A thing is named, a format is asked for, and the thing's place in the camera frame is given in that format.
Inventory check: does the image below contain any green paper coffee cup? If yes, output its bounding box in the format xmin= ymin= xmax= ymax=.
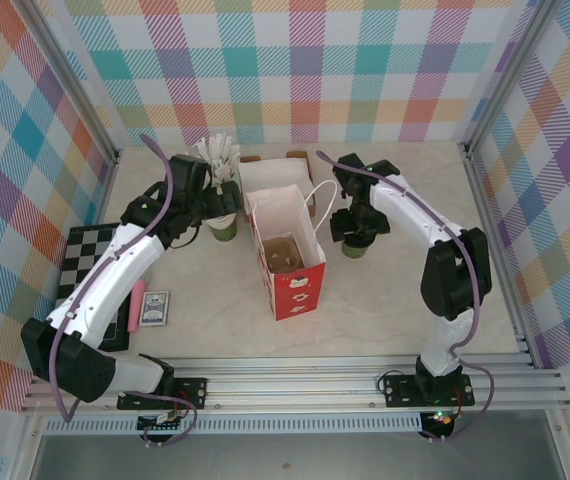
xmin=340 ymin=238 xmax=374 ymax=260
xmin=206 ymin=213 xmax=240 ymax=243

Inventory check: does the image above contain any brown cardboard cup carrier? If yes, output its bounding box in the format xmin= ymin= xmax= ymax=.
xmin=263 ymin=236 xmax=303 ymax=274

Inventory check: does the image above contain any white red poppy gift bag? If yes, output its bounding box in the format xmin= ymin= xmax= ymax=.
xmin=246 ymin=178 xmax=340 ymax=323

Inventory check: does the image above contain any cardboard box white inside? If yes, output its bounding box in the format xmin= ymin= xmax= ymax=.
xmin=238 ymin=149 xmax=317 ymax=224

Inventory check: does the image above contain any black silver chessboard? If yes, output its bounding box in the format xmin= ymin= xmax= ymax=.
xmin=54 ymin=221 xmax=139 ymax=354

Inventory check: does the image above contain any blue playing card deck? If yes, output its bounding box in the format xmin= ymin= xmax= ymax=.
xmin=138 ymin=289 xmax=172 ymax=329

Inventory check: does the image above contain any pink eraser stick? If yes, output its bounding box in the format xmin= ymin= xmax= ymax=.
xmin=127 ymin=279 xmax=146 ymax=334

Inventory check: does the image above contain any right controller circuit board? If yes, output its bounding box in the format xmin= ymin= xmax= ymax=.
xmin=422 ymin=409 xmax=459 ymax=432

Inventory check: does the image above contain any controller circuit board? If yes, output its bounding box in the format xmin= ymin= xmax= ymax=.
xmin=422 ymin=409 xmax=459 ymax=432
xmin=137 ymin=412 xmax=186 ymax=434

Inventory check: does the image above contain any left controller circuit board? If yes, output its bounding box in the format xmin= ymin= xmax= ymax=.
xmin=137 ymin=412 xmax=186 ymax=434

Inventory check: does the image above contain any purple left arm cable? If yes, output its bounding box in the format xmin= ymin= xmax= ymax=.
xmin=48 ymin=133 xmax=201 ymax=425

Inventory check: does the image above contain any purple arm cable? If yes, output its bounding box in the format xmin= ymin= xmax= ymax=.
xmin=314 ymin=148 xmax=496 ymax=444
xmin=48 ymin=133 xmax=201 ymax=425

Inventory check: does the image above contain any aluminium side rail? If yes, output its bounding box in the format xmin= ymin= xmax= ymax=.
xmin=458 ymin=142 xmax=539 ymax=369

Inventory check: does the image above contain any aluminium frame post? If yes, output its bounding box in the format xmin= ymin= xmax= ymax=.
xmin=24 ymin=0 xmax=119 ymax=164
xmin=464 ymin=0 xmax=554 ymax=151

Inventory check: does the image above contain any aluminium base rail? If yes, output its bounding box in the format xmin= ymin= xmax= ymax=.
xmin=19 ymin=353 xmax=570 ymax=417

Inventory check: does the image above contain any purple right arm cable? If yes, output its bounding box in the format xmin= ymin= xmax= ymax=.
xmin=314 ymin=148 xmax=496 ymax=444

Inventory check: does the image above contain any slotted grey cable duct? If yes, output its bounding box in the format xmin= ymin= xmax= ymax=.
xmin=43 ymin=417 xmax=424 ymax=436

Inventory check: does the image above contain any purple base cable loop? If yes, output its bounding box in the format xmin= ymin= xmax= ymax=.
xmin=119 ymin=392 xmax=199 ymax=449

